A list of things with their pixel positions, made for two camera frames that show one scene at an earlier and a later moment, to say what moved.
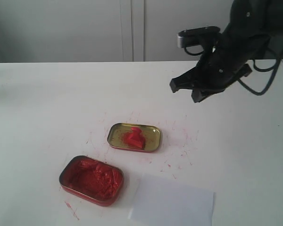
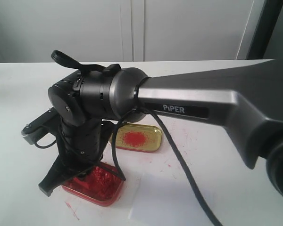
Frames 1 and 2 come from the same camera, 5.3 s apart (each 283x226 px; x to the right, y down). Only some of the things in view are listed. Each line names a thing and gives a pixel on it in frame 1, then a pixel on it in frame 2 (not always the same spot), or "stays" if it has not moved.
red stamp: (136, 140) -> (85, 184)
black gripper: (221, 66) -> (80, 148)
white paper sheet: (160, 202) stays
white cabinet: (47, 31) stays
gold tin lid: (119, 133) stays
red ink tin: (92, 180) stays
